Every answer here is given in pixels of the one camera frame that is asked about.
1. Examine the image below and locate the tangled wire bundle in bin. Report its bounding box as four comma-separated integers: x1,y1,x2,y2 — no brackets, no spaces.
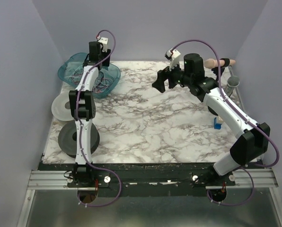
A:
67,67,115,94

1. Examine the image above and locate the dark grey perforated spool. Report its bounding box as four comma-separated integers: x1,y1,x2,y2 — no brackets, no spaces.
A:
58,121,100,158

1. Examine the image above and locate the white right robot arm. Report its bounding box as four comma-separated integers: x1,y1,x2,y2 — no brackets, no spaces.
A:
152,50,270,184

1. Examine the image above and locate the blue and white small block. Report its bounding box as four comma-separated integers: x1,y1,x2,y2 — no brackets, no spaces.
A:
213,116,224,130

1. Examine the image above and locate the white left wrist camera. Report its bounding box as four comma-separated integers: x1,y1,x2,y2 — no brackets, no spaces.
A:
97,36,108,52

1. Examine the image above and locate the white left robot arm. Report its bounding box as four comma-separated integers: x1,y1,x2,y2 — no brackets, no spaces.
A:
69,41,110,189

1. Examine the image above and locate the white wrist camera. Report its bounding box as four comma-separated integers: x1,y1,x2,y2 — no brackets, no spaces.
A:
165,49,181,71
97,36,108,52

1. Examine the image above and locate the white perforated spool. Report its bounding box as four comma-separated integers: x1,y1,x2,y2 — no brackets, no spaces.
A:
51,92,73,122

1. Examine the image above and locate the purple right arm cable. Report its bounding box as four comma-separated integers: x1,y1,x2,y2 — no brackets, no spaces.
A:
166,39,280,206

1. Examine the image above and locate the black stand of silver microphone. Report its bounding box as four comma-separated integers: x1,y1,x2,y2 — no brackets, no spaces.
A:
208,106,218,116

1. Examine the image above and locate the silver mesh microphone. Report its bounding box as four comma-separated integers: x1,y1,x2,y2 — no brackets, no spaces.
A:
224,76,240,97

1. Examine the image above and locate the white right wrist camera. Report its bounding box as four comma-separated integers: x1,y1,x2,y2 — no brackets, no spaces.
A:
165,49,181,71

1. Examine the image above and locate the aluminium rail frame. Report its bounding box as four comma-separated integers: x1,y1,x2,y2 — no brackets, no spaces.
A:
18,163,282,227

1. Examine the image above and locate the teal transparent plastic bin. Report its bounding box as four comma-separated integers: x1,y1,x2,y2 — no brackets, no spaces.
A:
58,52,121,99

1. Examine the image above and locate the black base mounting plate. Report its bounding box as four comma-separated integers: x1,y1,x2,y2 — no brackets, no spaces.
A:
29,163,269,198

